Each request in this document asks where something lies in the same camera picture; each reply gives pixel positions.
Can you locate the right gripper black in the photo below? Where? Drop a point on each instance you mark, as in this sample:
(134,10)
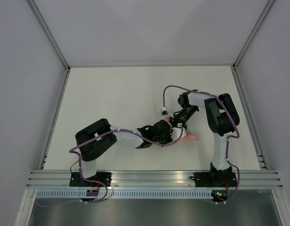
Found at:
(174,121)

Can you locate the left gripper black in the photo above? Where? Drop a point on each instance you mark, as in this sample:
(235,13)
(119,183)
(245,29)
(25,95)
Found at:
(169,137)

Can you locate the pink cloth napkin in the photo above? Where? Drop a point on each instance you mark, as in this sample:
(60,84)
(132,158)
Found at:
(192,137)

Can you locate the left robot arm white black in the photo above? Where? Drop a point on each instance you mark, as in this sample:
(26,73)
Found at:
(94,140)

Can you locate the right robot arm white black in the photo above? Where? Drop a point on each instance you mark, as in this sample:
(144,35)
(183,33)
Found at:
(222,119)

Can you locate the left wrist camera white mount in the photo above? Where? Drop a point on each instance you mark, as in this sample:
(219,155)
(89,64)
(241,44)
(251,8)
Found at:
(179,134)

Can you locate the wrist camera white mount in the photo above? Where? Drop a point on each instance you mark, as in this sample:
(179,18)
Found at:
(179,134)
(165,111)

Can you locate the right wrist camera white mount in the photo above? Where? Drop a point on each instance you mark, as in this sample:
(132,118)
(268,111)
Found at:
(165,111)

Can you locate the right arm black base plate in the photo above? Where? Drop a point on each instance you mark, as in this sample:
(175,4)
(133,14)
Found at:
(209,179)

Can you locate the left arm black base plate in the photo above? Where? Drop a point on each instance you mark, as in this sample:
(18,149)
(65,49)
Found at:
(99,180)

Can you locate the aluminium mounting rail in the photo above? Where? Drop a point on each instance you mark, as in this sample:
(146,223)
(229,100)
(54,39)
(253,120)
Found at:
(249,179)

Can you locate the white slotted cable duct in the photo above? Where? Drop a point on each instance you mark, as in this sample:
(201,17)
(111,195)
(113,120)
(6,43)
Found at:
(125,194)

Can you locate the right aluminium frame post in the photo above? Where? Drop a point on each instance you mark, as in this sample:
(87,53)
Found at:
(257,26)

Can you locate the aluminium frame post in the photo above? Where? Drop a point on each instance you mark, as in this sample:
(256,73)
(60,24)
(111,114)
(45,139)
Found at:
(48,34)
(257,26)

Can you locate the left aluminium frame post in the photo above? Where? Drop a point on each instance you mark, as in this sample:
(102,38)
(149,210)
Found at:
(48,34)

